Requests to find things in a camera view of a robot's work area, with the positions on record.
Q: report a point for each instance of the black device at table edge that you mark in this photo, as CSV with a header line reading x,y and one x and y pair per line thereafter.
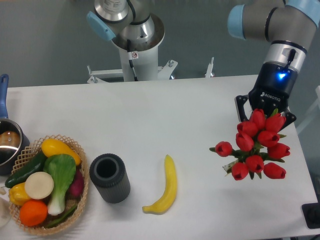
x,y
311,213

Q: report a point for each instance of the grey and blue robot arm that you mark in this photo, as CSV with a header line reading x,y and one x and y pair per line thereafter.
x,y
289,26

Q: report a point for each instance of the dark grey ribbed vase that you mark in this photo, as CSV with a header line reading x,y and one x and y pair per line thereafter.
x,y
109,175

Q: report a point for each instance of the yellow bell pepper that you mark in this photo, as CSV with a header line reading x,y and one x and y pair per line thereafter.
x,y
18,195

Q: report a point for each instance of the yellow squash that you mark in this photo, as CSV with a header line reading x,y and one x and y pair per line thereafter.
x,y
53,146

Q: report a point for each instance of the white frame at right edge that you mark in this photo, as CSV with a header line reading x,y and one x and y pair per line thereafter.
x,y
311,113

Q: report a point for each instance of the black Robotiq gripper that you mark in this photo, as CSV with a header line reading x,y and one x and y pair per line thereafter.
x,y
271,91

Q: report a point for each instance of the yellow banana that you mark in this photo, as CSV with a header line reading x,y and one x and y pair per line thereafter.
x,y
168,197

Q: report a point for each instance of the green bok choy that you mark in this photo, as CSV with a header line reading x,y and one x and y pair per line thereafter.
x,y
62,169

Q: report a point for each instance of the white round radish slice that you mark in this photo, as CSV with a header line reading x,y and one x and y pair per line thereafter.
x,y
39,185

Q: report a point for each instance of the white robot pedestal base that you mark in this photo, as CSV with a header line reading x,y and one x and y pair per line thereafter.
x,y
138,50

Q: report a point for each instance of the purple sweet potato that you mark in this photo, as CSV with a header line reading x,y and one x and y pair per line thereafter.
x,y
77,186

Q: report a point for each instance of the orange fruit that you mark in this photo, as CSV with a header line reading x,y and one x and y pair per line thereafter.
x,y
33,212

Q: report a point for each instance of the red tulip bouquet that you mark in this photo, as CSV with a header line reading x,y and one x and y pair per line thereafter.
x,y
259,147

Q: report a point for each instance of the green cucumber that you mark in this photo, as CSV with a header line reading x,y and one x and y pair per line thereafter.
x,y
36,164

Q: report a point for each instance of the blue handled saucepan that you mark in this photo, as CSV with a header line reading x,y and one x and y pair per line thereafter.
x,y
12,138

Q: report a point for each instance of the green bean pod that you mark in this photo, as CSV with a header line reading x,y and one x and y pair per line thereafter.
x,y
62,218

